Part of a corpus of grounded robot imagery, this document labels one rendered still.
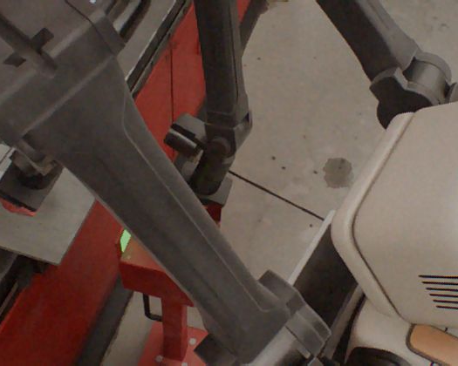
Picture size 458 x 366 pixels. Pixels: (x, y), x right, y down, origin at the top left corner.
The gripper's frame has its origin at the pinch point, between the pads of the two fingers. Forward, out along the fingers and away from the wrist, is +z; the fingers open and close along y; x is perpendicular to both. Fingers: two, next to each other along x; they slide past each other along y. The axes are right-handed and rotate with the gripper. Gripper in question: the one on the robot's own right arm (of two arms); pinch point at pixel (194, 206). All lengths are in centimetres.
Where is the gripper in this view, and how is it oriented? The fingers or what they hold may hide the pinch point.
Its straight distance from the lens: 116.8
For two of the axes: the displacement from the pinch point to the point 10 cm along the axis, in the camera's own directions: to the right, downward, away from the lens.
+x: -2.5, 7.6, -6.0
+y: -9.2, -3.7, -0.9
